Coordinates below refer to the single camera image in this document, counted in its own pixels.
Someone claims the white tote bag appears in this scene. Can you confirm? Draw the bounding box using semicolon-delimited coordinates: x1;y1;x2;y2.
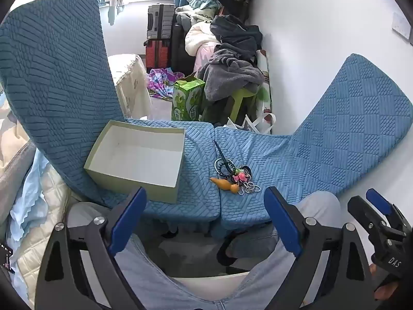
225;113;277;135

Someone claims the blue covered chair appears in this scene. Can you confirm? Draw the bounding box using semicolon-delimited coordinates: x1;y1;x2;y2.
215;53;413;226

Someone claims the red suitcase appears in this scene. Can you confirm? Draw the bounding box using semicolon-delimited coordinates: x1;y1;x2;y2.
145;39;171;71

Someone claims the white cardboard box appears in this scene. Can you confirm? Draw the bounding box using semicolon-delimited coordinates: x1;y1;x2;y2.
84;120;187;204

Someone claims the grey suitcase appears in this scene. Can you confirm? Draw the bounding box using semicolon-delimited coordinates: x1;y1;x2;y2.
147;3;176;40

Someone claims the long black hair clip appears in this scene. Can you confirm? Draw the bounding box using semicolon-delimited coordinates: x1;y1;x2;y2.
213;140;234;176

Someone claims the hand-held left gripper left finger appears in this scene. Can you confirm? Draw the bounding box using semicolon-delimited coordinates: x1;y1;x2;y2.
35;186;148;310

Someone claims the white floral panel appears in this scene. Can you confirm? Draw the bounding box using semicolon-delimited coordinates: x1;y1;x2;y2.
255;49;274;124

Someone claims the blue quilted sofa cover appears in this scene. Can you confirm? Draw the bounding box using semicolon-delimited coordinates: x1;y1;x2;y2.
0;0;222;224

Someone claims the grey fleece garment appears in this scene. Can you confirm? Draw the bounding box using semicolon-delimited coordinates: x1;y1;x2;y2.
198;49;266;103

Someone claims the light blue scalloped cloth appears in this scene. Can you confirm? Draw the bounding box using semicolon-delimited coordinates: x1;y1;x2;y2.
8;150;59;252

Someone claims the green plastic stool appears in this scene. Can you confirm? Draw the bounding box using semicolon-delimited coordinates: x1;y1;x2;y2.
202;87;259;125

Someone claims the cream puffy jacket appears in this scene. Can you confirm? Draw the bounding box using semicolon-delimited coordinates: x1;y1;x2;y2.
185;21;224;59

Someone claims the silver bead chain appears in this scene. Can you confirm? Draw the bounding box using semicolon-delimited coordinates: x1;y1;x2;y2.
238;181;261;196

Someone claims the dark navy jacket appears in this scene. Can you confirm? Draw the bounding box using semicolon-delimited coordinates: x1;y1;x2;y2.
210;14;264;63

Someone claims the pink cloth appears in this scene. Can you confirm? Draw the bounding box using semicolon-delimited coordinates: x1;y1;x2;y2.
194;45;220;75

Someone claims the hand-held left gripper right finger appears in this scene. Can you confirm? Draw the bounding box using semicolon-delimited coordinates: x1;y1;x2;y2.
264;186;376;310

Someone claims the cream quilted blanket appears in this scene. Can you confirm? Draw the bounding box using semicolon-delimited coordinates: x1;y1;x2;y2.
14;168;85;301

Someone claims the cream cloth covered cabinet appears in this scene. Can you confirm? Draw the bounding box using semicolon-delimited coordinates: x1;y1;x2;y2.
108;53;153;121

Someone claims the pink flower hair tie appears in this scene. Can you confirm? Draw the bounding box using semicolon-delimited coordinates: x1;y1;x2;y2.
232;168;251;183

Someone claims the white wall switch plate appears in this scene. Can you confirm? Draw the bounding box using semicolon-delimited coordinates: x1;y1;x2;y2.
391;12;412;45

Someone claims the green carton box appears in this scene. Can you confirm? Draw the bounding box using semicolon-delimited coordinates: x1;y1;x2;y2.
171;73;208;122

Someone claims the black dotted object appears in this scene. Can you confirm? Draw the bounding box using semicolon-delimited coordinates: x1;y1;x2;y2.
0;242;13;274

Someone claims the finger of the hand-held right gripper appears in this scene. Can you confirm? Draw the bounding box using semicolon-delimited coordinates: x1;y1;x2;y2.
347;195;389;243
366;188;408;235

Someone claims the black suitcase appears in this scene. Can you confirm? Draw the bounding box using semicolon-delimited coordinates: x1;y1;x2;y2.
171;22;195;75

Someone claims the person's right hand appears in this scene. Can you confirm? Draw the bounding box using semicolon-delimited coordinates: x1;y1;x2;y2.
369;263;401;301

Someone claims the purple printed cloth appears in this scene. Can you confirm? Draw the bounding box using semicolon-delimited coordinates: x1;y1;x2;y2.
147;68;185;101

